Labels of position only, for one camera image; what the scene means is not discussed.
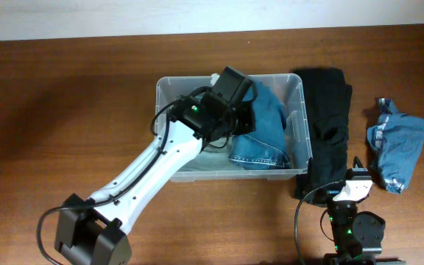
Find blue crumpled shirt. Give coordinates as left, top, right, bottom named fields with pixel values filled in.
left=367, top=98, right=424, bottom=194

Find black garment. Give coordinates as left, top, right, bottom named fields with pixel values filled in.
left=294, top=68, right=353, bottom=207

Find dark blue jeans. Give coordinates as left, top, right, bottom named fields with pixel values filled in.
left=228, top=82, right=291, bottom=170

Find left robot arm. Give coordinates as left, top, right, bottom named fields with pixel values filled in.
left=54, top=67, right=258, bottom=264

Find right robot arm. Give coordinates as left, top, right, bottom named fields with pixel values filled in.
left=323, top=157, right=406, bottom=265

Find light grey-blue jeans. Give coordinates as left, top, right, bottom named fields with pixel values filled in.
left=180, top=146, right=244, bottom=172

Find clear plastic storage bin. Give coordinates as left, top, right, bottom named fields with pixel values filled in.
left=155, top=74, right=312, bottom=182

